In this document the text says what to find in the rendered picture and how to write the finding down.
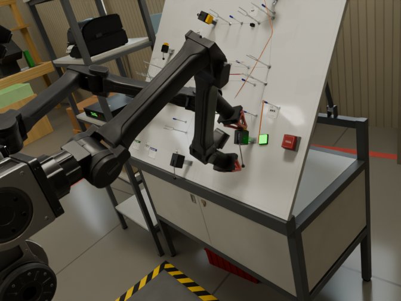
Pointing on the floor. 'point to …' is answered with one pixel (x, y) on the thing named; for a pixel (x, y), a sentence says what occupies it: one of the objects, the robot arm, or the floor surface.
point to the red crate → (228, 266)
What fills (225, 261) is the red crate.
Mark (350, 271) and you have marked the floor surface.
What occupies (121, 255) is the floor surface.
